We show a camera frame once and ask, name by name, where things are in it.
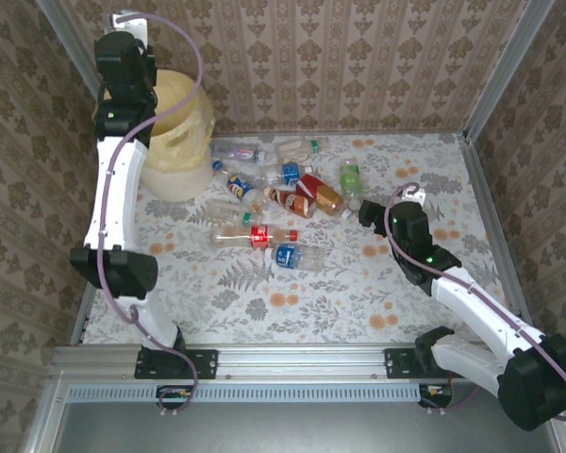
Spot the green label clear bottle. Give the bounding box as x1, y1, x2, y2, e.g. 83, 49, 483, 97
338, 158, 365, 211

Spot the red and gold label bottle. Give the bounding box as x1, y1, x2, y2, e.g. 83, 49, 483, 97
294, 173, 353, 221

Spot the brown cafe label bottle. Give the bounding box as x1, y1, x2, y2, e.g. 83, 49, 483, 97
263, 186, 320, 219

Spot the small blue label clear bottle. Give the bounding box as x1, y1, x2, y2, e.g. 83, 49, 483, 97
261, 161, 315, 187

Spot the large blue label clear bottle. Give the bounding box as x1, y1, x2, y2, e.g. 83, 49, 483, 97
263, 243, 326, 274

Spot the clear bottle green cap band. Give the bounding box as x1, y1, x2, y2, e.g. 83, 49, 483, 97
274, 135, 330, 164

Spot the clear bottle green neck ring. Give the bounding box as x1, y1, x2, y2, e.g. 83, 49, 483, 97
206, 198, 260, 226

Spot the white ribbed plastic bin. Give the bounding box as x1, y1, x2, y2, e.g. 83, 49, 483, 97
92, 68, 217, 204

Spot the floral patterned tablecloth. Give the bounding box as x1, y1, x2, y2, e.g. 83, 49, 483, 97
82, 131, 520, 345

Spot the grey sheet metal panel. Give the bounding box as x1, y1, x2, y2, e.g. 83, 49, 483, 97
23, 377, 566, 453

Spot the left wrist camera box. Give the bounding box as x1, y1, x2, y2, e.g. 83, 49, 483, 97
108, 11, 150, 46

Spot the aluminium frame post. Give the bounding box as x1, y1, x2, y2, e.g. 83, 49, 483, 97
461, 0, 556, 143
36, 0, 100, 84

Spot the aluminium table side rail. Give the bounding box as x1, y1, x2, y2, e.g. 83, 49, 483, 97
457, 133, 541, 344
70, 296, 95, 345

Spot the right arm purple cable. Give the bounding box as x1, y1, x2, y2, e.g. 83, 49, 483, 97
384, 181, 566, 421

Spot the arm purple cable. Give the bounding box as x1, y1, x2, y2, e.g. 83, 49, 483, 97
384, 181, 566, 421
96, 11, 204, 419

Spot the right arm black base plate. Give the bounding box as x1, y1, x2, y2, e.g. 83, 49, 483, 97
384, 347, 473, 380

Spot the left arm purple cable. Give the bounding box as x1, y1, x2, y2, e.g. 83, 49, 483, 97
96, 11, 204, 419

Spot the aluminium mounting rail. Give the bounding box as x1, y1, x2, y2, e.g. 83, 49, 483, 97
51, 343, 560, 381

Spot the grey slotted cable duct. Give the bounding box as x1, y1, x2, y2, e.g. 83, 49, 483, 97
68, 382, 424, 403

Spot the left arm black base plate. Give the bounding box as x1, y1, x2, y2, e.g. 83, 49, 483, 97
134, 347, 218, 380

